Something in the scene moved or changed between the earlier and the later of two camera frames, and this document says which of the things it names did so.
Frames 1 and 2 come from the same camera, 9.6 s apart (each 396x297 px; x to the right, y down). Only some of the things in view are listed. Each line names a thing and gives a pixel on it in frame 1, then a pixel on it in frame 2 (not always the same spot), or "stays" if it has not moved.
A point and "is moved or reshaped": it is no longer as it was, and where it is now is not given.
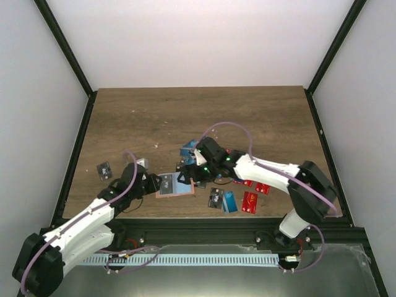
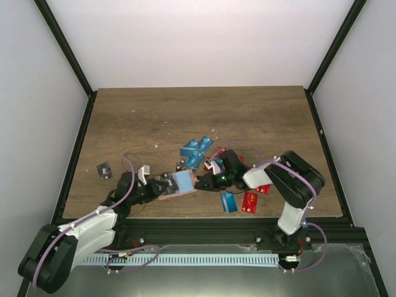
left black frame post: x=55 y=29 stays
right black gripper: x=187 y=170 to x=210 y=182
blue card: x=229 y=203 stays
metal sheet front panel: x=327 y=270 stays
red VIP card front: x=249 y=202 stays
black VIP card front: x=166 y=184 is moved or reshaped
